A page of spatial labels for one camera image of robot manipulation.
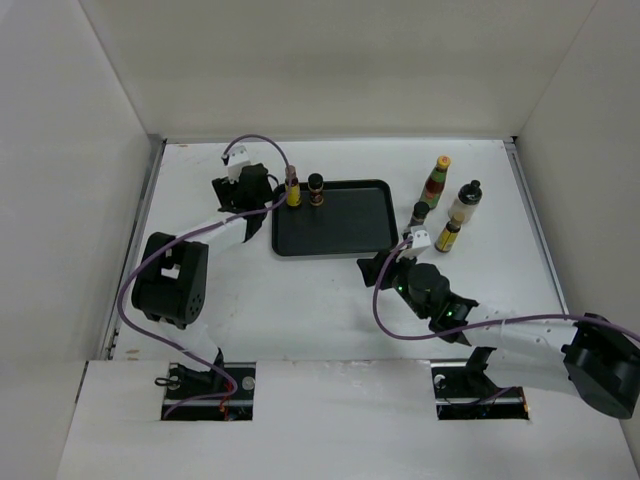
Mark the right aluminium table rail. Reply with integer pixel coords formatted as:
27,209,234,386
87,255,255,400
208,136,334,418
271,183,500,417
504,138,569,313

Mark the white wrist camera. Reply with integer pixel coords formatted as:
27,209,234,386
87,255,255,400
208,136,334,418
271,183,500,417
222,144,251,183
399,225,432,260

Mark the tall green sauce bottle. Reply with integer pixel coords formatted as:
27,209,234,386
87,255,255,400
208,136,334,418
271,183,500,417
420,156,451,209

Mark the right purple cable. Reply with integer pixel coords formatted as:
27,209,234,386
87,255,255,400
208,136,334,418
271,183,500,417
372,237,640,407

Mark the purple cable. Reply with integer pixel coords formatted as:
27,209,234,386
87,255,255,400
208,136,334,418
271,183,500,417
372,237,640,407
117,134,296,420

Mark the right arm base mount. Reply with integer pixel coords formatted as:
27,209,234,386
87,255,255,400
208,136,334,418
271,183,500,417
431,347,529,421

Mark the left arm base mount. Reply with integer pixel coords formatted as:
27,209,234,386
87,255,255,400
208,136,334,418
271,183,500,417
154,360,257,422

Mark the black plastic tray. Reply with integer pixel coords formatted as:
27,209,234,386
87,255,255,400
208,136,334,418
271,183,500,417
271,179,399,257

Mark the small dark spice jar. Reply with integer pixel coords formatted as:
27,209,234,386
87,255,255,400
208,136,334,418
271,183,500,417
408,201,431,228

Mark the aluminium table rail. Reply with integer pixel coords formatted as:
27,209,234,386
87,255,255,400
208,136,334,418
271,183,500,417
96,134,166,360
504,138,569,313

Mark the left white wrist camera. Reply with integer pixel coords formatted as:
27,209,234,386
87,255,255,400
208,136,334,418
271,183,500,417
222,144,251,183

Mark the small brown spice jar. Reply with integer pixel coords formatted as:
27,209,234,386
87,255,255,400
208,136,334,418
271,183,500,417
307,173,324,207

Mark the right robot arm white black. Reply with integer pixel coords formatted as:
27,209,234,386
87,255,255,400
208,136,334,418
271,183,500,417
356,251,639,420

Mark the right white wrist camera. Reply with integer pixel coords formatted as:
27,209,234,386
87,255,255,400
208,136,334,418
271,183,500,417
399,225,432,260

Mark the left aluminium table rail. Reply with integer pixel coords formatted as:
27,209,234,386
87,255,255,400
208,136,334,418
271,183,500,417
96,134,166,360

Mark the white shaker black cap right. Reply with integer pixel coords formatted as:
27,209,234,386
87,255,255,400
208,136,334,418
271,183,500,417
448,180,483,223

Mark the small yellow-label bottle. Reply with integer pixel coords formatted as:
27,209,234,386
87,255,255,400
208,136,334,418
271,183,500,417
434,212,465,253
285,165,302,209

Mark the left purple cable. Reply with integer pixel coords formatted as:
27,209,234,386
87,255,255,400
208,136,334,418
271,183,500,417
117,134,296,420

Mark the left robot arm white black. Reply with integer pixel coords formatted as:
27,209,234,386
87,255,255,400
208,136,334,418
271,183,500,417
131,163,273,399

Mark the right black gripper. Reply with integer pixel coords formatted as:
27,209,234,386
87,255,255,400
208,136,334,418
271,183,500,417
357,246,430,319

